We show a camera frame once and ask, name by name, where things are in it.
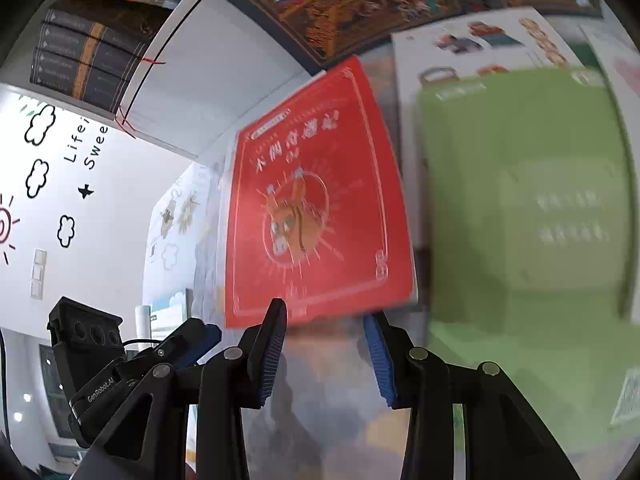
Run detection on white book with cartoon figures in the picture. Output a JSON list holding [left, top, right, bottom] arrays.
[[391, 6, 591, 111]]

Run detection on white wall switch panel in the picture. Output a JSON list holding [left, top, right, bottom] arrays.
[[30, 249, 48, 301]]

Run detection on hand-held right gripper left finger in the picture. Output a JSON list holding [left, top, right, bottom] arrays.
[[75, 298, 288, 480]]

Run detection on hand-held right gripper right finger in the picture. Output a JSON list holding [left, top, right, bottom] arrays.
[[363, 312, 581, 480]]

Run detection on light green book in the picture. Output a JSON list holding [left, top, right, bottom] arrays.
[[415, 66, 640, 461]]

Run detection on black line wall decals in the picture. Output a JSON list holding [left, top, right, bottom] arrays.
[[0, 95, 112, 267]]

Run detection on black cable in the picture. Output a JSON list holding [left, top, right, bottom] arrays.
[[121, 337, 168, 352]]

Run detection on red book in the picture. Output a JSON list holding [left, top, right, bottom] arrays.
[[218, 55, 418, 331]]

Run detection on grey fan-patterned cloth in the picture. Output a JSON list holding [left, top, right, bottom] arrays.
[[185, 310, 416, 480]]

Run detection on row of dark shelf books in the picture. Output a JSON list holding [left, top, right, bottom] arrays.
[[29, 7, 151, 113]]

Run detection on white cabinet with flower decals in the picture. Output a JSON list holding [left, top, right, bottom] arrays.
[[142, 162, 226, 311]]

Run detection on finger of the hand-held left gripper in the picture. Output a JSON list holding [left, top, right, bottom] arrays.
[[127, 319, 222, 368]]

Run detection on blue framed picture board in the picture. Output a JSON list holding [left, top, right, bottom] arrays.
[[149, 287, 190, 343]]

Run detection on white book with pink print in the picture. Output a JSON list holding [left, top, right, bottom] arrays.
[[580, 15, 640, 106]]

